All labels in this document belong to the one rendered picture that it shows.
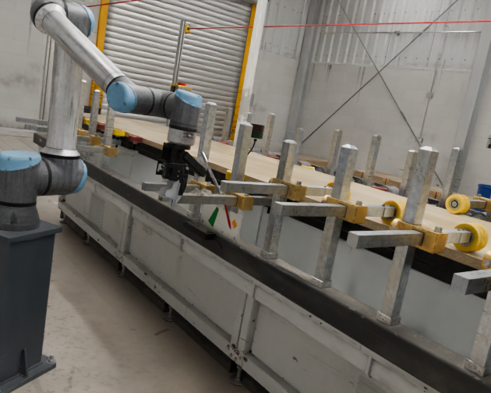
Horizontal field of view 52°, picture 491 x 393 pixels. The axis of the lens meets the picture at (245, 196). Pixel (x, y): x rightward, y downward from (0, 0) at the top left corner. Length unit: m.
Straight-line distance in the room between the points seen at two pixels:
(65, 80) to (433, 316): 1.52
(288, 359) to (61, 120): 1.27
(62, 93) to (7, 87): 7.32
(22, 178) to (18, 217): 0.14
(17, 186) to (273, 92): 10.17
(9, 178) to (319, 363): 1.30
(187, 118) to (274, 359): 1.04
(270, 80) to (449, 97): 4.07
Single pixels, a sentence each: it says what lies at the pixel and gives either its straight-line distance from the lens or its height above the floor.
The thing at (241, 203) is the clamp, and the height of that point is 0.85.
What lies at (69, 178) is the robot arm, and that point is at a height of 0.79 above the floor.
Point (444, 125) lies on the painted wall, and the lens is 9.76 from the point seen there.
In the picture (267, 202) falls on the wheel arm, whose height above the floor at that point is 0.84.
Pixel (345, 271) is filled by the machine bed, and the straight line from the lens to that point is 1.74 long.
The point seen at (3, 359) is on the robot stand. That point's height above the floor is 0.12.
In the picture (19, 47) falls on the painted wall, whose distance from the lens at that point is 9.38.
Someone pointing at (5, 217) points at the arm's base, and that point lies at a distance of 1.99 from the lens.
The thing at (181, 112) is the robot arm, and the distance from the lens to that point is 1.60.
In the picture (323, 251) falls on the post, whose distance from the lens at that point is 1.50.
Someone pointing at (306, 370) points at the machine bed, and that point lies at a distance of 1.99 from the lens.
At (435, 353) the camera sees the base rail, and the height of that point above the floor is 0.70.
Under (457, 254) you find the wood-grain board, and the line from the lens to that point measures 1.49.
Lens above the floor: 1.19
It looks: 10 degrees down
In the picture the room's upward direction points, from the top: 10 degrees clockwise
